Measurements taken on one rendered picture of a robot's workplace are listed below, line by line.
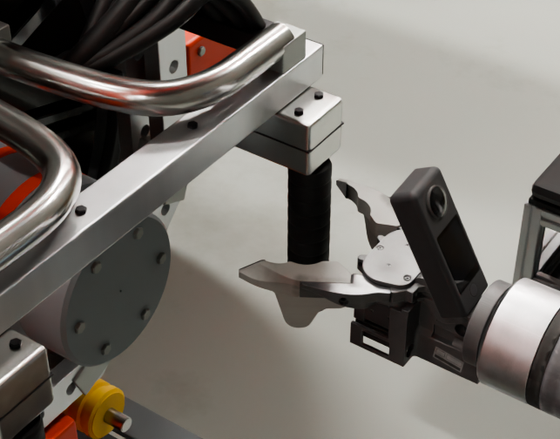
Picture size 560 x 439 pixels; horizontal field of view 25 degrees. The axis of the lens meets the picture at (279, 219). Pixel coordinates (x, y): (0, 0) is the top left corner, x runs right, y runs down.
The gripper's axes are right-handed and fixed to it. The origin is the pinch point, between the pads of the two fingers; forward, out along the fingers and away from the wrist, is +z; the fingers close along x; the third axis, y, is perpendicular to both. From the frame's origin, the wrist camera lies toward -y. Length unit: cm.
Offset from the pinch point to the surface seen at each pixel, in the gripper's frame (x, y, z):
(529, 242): 79, 60, 8
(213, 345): 51, 83, 49
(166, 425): 27, 75, 40
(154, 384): 38, 83, 52
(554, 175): 83, 49, 7
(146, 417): 26, 75, 43
